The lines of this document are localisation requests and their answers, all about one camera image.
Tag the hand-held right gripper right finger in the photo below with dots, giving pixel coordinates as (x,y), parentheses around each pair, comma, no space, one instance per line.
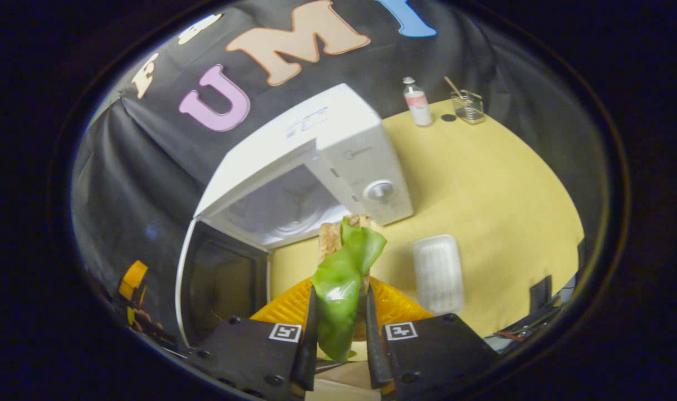
(438,351)

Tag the white microwave oven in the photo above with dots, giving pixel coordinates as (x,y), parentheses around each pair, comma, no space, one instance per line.
(349,145)

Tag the white plastic food tray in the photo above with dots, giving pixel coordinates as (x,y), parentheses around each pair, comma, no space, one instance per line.
(438,273)

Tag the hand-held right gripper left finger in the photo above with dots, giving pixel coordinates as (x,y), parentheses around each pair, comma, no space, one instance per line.
(249,351)

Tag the clear glass jar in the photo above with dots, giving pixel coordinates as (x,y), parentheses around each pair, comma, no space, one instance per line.
(469,108)

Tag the pink label plastic bottle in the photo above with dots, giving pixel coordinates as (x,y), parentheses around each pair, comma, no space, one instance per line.
(419,106)

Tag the wooden stick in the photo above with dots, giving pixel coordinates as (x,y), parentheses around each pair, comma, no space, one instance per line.
(452,85)

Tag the black table edge bracket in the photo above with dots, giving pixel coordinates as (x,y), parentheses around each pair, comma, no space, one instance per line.
(540,295)

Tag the small black round cap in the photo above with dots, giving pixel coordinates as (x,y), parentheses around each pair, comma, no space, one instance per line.
(449,117)

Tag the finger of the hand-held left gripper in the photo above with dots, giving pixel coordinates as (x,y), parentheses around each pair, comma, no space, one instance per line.
(132,278)

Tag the lettuce sandwich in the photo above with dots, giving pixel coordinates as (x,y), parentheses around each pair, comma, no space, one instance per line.
(338,289)

